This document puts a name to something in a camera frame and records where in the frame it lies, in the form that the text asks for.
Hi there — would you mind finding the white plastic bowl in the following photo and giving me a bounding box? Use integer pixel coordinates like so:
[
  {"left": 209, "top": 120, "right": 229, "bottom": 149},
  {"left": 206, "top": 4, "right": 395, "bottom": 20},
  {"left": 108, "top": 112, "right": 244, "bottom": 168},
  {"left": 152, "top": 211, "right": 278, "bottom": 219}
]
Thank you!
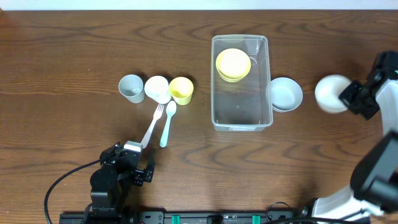
[{"left": 315, "top": 74, "right": 351, "bottom": 114}]

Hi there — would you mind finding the grey plastic cup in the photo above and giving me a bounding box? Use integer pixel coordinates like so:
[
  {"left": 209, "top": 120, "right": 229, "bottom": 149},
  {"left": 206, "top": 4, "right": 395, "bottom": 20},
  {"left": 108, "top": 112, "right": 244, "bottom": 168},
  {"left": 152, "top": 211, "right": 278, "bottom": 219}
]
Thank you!
[{"left": 118, "top": 75, "right": 146, "bottom": 104}]

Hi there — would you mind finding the grey plastic bowl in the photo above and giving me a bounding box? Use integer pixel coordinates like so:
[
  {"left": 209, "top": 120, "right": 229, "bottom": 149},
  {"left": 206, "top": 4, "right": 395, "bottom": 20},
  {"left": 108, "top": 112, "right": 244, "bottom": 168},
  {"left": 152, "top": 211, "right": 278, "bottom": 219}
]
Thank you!
[{"left": 271, "top": 77, "right": 303, "bottom": 113}]

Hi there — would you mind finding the yellow plastic bowl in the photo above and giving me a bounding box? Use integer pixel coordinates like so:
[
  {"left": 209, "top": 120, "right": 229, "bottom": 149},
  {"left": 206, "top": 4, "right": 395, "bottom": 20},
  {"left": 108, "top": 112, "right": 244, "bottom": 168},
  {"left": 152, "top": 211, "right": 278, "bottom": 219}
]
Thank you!
[{"left": 216, "top": 49, "right": 251, "bottom": 83}]

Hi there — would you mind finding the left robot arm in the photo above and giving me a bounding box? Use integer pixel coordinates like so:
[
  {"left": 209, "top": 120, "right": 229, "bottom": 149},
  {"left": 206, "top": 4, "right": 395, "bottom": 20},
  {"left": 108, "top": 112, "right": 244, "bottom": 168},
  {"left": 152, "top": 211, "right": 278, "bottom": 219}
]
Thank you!
[{"left": 90, "top": 141, "right": 155, "bottom": 219}]

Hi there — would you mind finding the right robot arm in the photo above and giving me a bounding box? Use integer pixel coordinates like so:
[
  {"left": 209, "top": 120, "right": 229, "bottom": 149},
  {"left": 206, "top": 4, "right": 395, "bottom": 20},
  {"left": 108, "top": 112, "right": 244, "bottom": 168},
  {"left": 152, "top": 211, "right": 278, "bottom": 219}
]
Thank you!
[{"left": 296, "top": 50, "right": 397, "bottom": 223}]

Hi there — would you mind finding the clear plastic storage container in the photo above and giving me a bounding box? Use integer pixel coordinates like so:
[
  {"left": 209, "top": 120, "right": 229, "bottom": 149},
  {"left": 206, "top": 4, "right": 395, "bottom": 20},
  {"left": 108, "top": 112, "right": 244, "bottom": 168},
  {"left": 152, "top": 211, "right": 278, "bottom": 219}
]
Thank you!
[{"left": 211, "top": 34, "right": 273, "bottom": 131}]

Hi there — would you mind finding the white plastic fork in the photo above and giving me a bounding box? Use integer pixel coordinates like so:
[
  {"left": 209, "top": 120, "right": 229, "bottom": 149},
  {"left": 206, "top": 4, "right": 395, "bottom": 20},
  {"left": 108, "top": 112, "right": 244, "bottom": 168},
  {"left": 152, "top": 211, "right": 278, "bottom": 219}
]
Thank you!
[{"left": 141, "top": 104, "right": 164, "bottom": 149}]

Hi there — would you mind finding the light blue plastic spoon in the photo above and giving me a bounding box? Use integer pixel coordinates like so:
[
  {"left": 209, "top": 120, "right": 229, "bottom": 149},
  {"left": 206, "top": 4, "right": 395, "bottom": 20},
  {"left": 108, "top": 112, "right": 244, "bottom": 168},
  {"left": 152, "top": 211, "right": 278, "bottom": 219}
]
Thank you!
[{"left": 159, "top": 101, "right": 177, "bottom": 147}]

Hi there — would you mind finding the white plastic cup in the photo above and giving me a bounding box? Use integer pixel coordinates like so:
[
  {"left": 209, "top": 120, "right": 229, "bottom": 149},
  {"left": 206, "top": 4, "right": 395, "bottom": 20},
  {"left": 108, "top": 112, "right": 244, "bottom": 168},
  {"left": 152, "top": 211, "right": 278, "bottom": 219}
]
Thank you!
[{"left": 144, "top": 76, "right": 172, "bottom": 104}]

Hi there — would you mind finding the yellow plastic cup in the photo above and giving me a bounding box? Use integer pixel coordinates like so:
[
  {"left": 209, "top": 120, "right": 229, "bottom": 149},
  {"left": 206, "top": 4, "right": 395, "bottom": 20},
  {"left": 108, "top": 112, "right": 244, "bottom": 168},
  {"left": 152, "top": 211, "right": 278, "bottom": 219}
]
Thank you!
[{"left": 169, "top": 77, "right": 194, "bottom": 106}]

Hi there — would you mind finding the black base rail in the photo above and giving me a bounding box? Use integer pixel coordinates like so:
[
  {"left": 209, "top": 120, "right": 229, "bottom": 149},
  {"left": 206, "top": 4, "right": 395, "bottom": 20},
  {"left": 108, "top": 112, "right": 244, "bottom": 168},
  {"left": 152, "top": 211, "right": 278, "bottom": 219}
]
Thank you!
[{"left": 59, "top": 210, "right": 295, "bottom": 224}]

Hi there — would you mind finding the left black cable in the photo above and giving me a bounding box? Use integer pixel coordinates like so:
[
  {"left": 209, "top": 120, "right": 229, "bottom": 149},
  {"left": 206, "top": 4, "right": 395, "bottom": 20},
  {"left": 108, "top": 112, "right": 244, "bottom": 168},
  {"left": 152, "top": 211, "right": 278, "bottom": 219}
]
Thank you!
[{"left": 44, "top": 159, "right": 102, "bottom": 224}]

